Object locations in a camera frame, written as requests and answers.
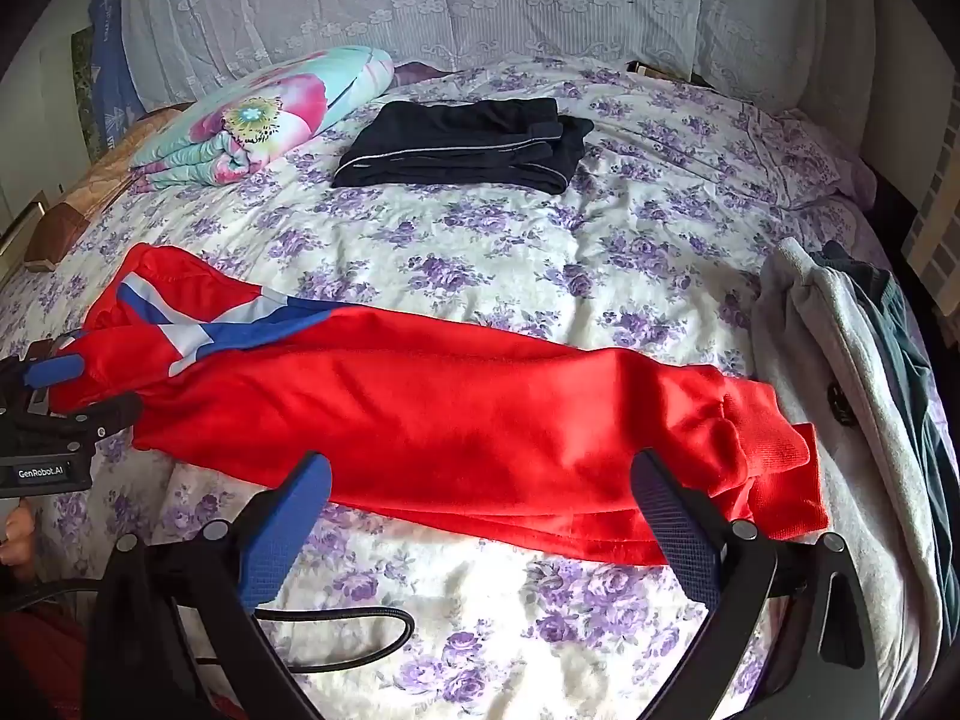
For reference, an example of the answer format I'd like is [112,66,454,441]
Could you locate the grey garment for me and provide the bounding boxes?
[752,238,953,720]

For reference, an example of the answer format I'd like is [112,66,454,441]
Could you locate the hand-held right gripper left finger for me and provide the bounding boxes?
[81,452,333,720]

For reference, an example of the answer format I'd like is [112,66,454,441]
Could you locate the orange-brown cloth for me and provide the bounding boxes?
[56,109,196,218]

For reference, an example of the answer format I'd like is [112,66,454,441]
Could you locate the red striped sweater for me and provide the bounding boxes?
[49,244,832,567]

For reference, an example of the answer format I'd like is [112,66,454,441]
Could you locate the white lace cover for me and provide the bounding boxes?
[120,0,875,117]

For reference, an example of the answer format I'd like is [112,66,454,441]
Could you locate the folded black pants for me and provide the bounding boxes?
[332,97,595,197]

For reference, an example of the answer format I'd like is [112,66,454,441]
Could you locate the person's red clothing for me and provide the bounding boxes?
[0,607,91,720]

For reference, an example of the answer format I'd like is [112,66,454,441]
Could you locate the purple floral pillow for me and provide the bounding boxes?
[739,101,863,211]

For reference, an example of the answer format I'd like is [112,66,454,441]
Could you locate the black cable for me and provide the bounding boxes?
[195,606,415,674]

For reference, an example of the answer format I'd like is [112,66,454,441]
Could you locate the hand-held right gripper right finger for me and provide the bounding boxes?
[630,448,880,720]

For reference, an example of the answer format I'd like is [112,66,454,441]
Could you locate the person's left hand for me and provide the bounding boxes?
[0,499,38,567]

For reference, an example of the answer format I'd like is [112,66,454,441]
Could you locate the dark green garment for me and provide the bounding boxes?
[814,240,960,533]

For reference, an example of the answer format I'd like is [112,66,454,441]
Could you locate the folded floral quilt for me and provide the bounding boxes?
[131,45,396,190]

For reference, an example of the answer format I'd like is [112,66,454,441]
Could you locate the brown wooden box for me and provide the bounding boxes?
[25,206,92,271]

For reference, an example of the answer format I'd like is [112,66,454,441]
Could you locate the blue cloth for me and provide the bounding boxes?
[88,0,147,121]

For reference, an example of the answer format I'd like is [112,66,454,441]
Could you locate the purple floral bedsheet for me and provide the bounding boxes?
[0,60,938,720]

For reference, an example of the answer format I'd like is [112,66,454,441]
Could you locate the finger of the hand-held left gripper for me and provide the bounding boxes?
[21,354,83,392]
[45,392,144,442]

